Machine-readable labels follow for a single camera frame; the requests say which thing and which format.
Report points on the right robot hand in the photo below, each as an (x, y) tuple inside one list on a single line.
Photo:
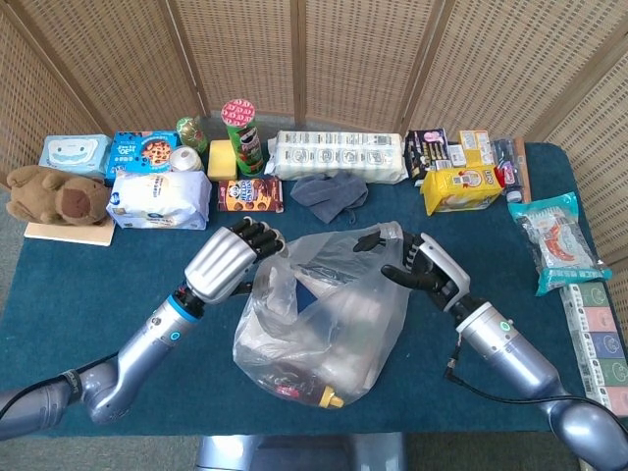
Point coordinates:
[(436, 275)]

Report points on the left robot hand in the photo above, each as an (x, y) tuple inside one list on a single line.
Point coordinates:
[(221, 260)]

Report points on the clear plastic bag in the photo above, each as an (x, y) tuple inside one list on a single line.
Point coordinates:
[(324, 333)]

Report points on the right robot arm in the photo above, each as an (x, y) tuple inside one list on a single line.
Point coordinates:
[(510, 348)]

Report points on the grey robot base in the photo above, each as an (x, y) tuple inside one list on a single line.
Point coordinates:
[(304, 454)]

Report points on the teal packaged item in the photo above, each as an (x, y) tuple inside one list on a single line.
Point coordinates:
[(559, 245)]

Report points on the brown Hello Panda box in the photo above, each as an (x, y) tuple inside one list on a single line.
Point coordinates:
[(250, 195)]

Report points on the white facial tissue pack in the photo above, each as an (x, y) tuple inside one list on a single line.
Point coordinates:
[(157, 198)]

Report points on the yellow cracker pack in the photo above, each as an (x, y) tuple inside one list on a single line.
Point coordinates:
[(461, 189)]

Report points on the yellow sponge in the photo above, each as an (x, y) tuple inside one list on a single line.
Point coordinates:
[(222, 159)]

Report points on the green Pringles can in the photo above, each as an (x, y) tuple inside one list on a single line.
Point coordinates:
[(247, 147)]

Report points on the pink white toothpaste tube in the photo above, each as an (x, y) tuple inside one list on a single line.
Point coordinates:
[(510, 179)]

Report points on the grey cloth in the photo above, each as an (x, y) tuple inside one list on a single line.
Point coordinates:
[(329, 193)]

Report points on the yellow white small box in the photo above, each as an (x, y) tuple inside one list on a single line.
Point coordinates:
[(476, 147)]

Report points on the blue cookie box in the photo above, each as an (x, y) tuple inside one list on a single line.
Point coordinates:
[(142, 149)]

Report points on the brown wooden strip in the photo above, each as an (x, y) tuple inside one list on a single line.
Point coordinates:
[(524, 167)]

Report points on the dark toothbrush pack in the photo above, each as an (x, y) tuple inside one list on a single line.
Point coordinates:
[(505, 152)]

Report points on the light wooden board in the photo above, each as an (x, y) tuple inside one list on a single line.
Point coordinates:
[(73, 235)]

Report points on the long white tissue pack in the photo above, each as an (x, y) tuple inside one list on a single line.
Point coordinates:
[(338, 154)]

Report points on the brown sauce bottle yellow cap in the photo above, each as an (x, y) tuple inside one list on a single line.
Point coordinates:
[(329, 398)]

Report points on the multicolour pocket tissue pack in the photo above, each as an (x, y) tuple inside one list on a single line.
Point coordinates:
[(598, 343)]

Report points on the brown capybara plush toy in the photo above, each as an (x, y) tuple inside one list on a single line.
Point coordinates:
[(54, 196)]

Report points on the light blue wet wipes pack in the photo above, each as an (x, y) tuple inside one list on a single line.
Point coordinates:
[(73, 152)]

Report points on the wicker folding screen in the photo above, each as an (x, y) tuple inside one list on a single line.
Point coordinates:
[(353, 59)]

